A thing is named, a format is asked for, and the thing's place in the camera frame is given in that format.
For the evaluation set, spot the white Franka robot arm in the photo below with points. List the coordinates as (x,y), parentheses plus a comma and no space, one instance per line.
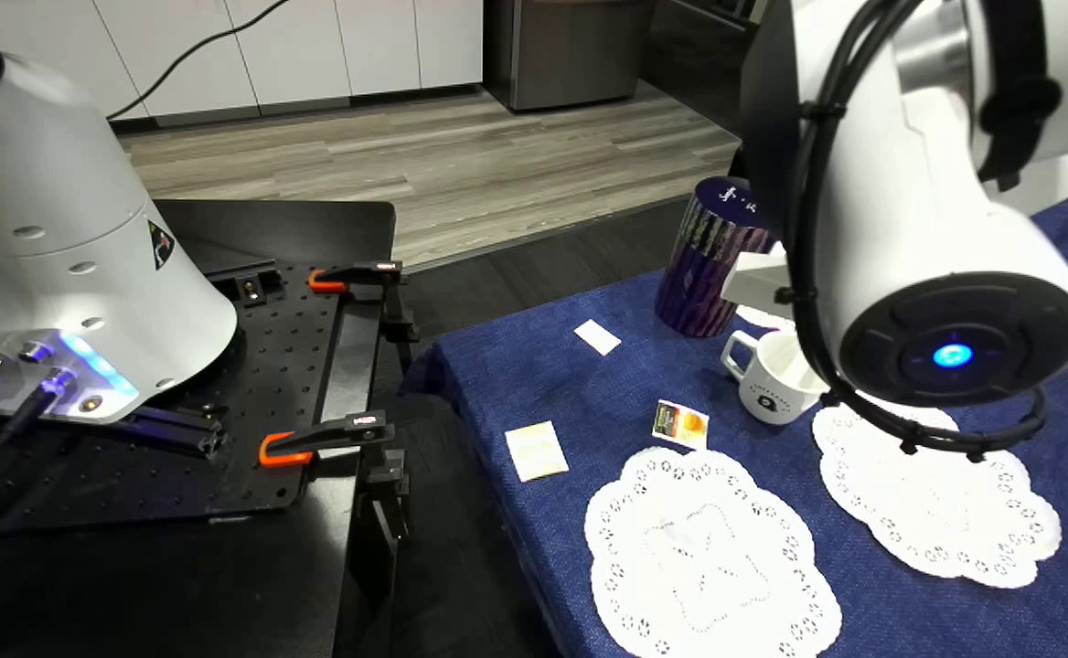
(924,183)

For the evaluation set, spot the blue fabric cloth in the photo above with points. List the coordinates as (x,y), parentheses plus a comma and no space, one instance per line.
(536,368)

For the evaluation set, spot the white paper square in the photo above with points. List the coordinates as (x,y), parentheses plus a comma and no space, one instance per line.
(536,450)
(596,339)

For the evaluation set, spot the yellow tea bag packet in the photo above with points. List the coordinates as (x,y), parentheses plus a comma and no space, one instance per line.
(681,426)

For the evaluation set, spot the purple striped cylindrical canister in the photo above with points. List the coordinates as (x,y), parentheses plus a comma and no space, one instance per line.
(705,262)

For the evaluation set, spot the white ceramic mug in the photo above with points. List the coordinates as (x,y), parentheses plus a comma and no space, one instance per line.
(777,371)

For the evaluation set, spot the black perforated mounting board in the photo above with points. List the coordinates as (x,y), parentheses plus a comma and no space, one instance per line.
(278,368)

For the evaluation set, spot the stainless steel fridge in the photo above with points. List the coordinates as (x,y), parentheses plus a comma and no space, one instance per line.
(564,58)

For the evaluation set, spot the small black block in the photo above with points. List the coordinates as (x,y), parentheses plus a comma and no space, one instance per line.
(261,288)

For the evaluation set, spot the white paper doily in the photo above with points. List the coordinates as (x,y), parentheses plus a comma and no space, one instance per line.
(939,512)
(705,562)

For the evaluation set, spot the dark cabinet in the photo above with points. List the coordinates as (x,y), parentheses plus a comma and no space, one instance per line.
(691,58)

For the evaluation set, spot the white cabinet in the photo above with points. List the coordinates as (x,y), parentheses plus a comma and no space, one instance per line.
(351,41)

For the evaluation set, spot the black metal base plate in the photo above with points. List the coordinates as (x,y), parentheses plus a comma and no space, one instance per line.
(190,585)

